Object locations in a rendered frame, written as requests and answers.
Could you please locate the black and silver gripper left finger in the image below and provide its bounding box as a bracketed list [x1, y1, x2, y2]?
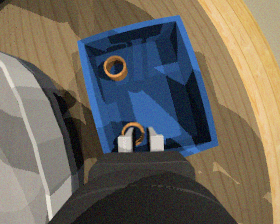
[118, 128, 136, 152]

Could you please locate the blue crate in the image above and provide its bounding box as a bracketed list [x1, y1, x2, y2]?
[77, 15, 218, 157]

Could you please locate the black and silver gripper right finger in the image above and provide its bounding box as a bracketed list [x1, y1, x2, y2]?
[146, 127, 164, 152]

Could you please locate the bronze bushing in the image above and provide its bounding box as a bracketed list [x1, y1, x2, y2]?
[104, 56, 128, 81]
[121, 122, 144, 145]

